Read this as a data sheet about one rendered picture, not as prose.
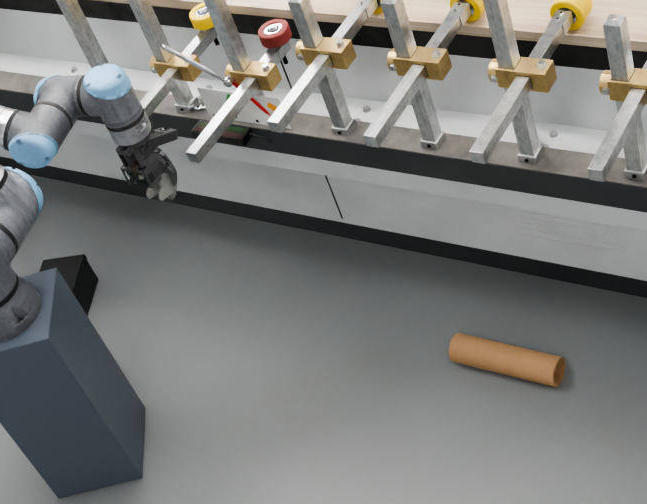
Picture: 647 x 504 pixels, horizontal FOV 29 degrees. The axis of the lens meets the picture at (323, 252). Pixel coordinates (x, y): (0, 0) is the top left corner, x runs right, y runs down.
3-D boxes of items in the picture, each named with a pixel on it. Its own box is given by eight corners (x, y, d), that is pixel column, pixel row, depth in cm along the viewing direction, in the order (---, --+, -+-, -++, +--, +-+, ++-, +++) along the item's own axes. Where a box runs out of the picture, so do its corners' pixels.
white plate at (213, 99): (290, 129, 316) (277, 99, 309) (209, 117, 329) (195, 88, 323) (291, 128, 316) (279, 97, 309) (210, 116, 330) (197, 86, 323)
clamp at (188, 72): (192, 83, 321) (185, 68, 318) (152, 78, 328) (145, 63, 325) (205, 68, 324) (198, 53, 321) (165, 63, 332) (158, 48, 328)
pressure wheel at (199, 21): (234, 45, 332) (220, 10, 324) (207, 57, 332) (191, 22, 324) (227, 31, 338) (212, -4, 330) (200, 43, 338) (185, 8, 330)
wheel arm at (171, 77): (132, 141, 311) (125, 128, 308) (122, 140, 313) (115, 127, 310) (223, 33, 333) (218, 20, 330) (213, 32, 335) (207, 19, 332)
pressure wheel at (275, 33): (291, 74, 315) (277, 37, 307) (265, 71, 319) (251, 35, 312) (306, 54, 319) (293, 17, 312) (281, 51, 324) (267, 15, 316)
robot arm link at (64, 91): (21, 101, 268) (70, 99, 263) (44, 67, 275) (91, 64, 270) (40, 134, 274) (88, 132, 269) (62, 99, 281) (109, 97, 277)
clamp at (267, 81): (272, 92, 308) (266, 76, 305) (229, 86, 315) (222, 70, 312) (283, 77, 311) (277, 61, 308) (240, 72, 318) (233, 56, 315)
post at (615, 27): (647, 201, 272) (619, 23, 240) (631, 199, 274) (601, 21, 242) (652, 190, 274) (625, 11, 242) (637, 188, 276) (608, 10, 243)
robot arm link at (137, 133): (120, 103, 278) (154, 107, 273) (129, 119, 281) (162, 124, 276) (98, 129, 273) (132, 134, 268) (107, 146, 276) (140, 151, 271)
